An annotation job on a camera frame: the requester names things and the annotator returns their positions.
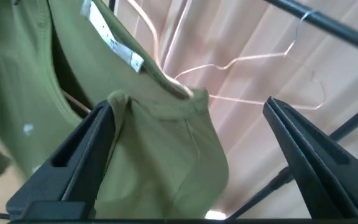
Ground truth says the beige curtain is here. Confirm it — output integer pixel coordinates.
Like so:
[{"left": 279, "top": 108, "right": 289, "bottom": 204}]
[{"left": 103, "top": 0, "right": 358, "bottom": 220}]

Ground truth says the black clothes rack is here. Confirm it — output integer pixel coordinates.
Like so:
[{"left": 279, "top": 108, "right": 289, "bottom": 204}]
[{"left": 108, "top": 0, "right": 358, "bottom": 220}]

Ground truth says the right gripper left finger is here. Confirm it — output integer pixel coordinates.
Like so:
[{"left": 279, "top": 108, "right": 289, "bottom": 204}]
[{"left": 6, "top": 99, "right": 116, "bottom": 220}]

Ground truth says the green printed shirt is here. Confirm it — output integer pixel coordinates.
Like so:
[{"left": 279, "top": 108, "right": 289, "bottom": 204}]
[{"left": 0, "top": 0, "right": 230, "bottom": 220}]

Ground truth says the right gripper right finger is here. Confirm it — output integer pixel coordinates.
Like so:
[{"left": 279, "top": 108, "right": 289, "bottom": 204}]
[{"left": 262, "top": 96, "right": 358, "bottom": 219}]

